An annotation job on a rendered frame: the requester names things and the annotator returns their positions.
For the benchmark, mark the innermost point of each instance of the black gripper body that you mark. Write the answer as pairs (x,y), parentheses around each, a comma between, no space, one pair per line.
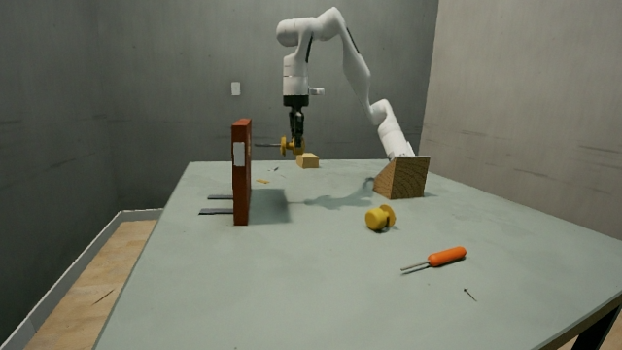
(297,101)

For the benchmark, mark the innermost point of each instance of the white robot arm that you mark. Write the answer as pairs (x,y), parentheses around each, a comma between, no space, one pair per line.
(302,32)

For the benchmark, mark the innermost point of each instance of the yellow door knob with grey spindle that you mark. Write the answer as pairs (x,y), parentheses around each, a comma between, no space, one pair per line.
(286,146)

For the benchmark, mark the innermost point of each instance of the orange-handled screwdriver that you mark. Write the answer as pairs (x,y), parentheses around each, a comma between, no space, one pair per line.
(441,257)

